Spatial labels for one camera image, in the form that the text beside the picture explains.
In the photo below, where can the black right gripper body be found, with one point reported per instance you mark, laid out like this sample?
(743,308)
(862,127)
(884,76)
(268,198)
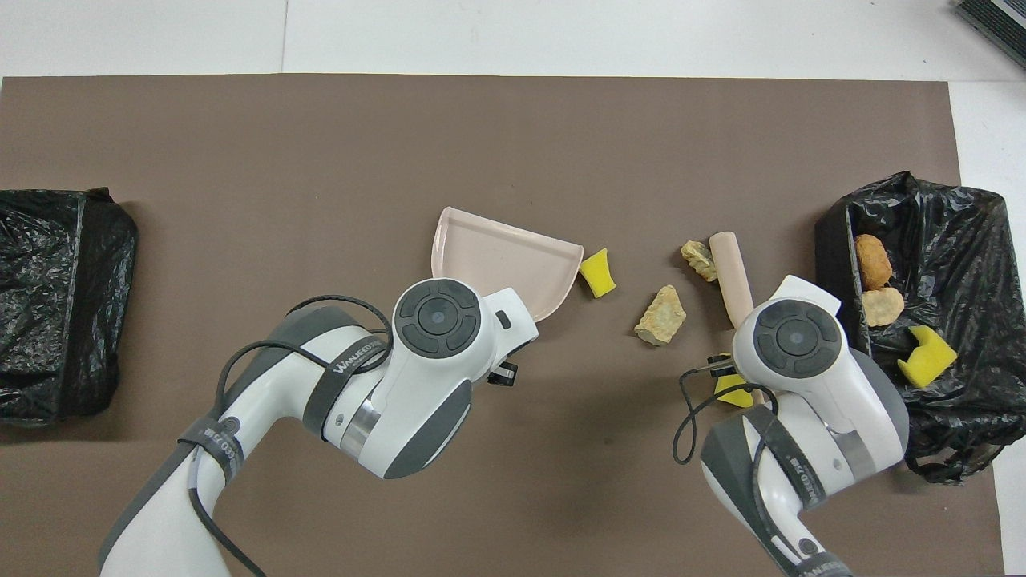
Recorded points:
(721,367)

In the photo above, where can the orange striped bread piece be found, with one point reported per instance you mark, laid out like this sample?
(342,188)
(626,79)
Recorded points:
(882,306)

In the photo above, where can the beige plastic dustpan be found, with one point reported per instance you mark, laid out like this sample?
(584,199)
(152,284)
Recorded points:
(497,256)

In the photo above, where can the brown paper table mat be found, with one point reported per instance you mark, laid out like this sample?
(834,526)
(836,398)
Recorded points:
(321,160)

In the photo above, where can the rounded yellow sponge piece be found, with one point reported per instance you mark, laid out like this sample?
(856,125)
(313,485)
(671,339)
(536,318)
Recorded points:
(733,393)

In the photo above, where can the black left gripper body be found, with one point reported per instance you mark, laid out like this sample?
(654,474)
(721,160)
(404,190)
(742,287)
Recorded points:
(503,375)

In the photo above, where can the grey ribbed device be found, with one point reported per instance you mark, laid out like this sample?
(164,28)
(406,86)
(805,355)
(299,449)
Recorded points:
(994,18)

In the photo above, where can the tall pale dumpling piece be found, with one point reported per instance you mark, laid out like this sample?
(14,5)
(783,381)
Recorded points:
(661,315)

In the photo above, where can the wide pale dumpling piece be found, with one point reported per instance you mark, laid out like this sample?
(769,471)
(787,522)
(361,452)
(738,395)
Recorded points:
(699,260)

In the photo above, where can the brown bread roll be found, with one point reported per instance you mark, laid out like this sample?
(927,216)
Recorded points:
(872,260)

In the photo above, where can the notched yellow sponge piece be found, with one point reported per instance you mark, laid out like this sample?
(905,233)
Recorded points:
(927,358)

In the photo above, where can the bin lined with black bag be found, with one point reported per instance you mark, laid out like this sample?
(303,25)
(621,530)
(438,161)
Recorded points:
(64,320)
(970,264)

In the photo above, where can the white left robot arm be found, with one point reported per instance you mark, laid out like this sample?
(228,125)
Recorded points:
(401,385)

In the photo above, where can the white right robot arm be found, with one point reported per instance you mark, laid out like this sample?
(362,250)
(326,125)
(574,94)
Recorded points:
(809,377)

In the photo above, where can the beige brush with black bristles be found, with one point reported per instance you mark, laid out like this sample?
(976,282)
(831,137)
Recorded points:
(731,272)

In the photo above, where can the small curved yellow sponge piece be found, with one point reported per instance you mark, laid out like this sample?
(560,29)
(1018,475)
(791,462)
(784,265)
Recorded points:
(597,272)

